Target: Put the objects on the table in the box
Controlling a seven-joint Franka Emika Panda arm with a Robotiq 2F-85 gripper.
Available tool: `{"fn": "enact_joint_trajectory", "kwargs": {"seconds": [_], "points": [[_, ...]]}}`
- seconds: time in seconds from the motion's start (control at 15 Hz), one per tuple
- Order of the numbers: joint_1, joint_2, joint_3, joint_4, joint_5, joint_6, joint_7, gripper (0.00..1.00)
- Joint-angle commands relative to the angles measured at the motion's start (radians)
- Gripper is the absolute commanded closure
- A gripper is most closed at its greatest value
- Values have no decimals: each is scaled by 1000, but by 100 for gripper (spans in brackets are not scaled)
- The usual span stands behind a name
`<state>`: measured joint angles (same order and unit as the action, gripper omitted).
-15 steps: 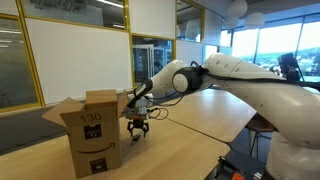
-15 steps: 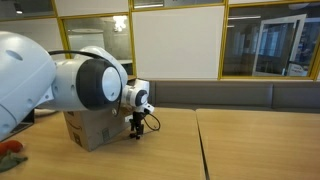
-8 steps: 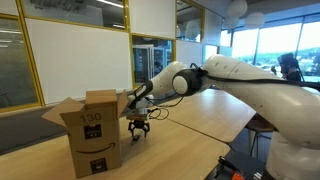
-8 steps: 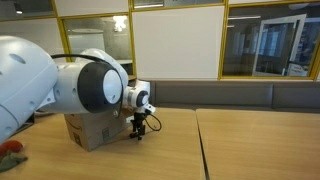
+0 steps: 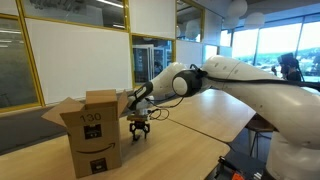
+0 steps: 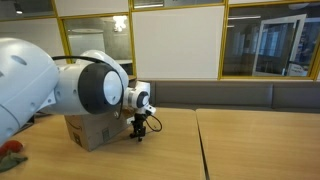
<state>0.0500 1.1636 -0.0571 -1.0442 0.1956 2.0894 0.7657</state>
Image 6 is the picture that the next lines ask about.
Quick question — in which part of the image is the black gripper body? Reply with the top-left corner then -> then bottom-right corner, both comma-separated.
133,113 -> 148,125

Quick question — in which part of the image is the brown cardboard shipping box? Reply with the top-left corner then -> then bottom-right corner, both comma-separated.
64,106 -> 135,152

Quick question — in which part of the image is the grey upholstered bench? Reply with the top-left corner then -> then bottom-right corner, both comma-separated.
146,79 -> 320,114

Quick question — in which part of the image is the red orange plush toy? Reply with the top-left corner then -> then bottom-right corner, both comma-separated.
0,139 -> 24,158

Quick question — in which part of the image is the green cloth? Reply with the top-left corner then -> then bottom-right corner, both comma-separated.
0,151 -> 28,174

